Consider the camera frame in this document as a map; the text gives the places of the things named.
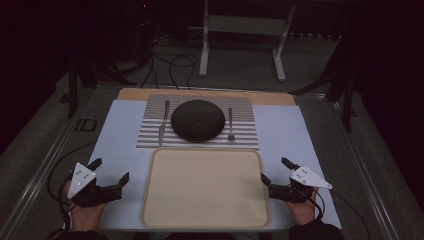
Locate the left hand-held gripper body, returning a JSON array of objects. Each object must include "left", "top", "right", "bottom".
[{"left": 67, "top": 162, "right": 123, "bottom": 208}]

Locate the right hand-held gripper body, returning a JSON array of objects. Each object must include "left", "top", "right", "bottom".
[{"left": 269, "top": 165, "right": 333, "bottom": 204}]

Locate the beige tray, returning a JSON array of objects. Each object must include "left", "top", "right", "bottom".
[{"left": 140, "top": 147, "right": 271, "bottom": 229}]

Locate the silver table knife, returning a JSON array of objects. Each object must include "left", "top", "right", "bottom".
[{"left": 157, "top": 99, "right": 171, "bottom": 147}]

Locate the silver fork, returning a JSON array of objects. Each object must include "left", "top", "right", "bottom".
[{"left": 227, "top": 106, "right": 236, "bottom": 143}]

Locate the dark round plate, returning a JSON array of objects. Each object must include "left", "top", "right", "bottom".
[{"left": 170, "top": 99, "right": 226, "bottom": 144}]

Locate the person's left hand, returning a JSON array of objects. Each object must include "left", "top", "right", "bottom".
[{"left": 64, "top": 181, "right": 108, "bottom": 233}]

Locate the person's right hand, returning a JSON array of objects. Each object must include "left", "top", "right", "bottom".
[{"left": 286, "top": 186, "right": 321, "bottom": 227}]

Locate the light blue sheet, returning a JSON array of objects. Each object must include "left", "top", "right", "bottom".
[{"left": 87, "top": 99, "right": 343, "bottom": 232}]

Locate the grey striped placemat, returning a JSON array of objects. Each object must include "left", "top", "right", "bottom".
[{"left": 135, "top": 93, "right": 260, "bottom": 150}]

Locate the black stand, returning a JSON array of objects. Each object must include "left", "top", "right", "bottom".
[
  {"left": 288, "top": 33, "right": 359, "bottom": 134},
  {"left": 59, "top": 56, "right": 138, "bottom": 120}
]

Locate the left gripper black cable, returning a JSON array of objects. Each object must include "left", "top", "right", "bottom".
[{"left": 57, "top": 172, "right": 75, "bottom": 232}]

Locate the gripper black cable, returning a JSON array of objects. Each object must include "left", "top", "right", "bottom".
[
  {"left": 299, "top": 186, "right": 326, "bottom": 222},
  {"left": 57, "top": 172, "right": 75, "bottom": 232}
]

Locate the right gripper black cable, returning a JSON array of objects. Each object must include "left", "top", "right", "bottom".
[{"left": 299, "top": 186, "right": 326, "bottom": 222}]

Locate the black curved floor cable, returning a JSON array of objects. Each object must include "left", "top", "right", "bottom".
[
  {"left": 46, "top": 141, "right": 98, "bottom": 205},
  {"left": 329, "top": 189, "right": 372, "bottom": 240}
]

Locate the metal floor rail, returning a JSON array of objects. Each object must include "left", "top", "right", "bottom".
[
  {"left": 0, "top": 109, "right": 88, "bottom": 240},
  {"left": 328, "top": 96, "right": 406, "bottom": 240}
]

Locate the black straight floor cable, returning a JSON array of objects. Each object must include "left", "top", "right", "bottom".
[{"left": 139, "top": 43, "right": 160, "bottom": 90}]

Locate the black looped floor cable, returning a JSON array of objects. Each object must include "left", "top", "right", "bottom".
[{"left": 168, "top": 54, "right": 199, "bottom": 91}]

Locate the grey metal stand frame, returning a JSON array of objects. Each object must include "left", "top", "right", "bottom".
[{"left": 198, "top": 0, "right": 297, "bottom": 83}]

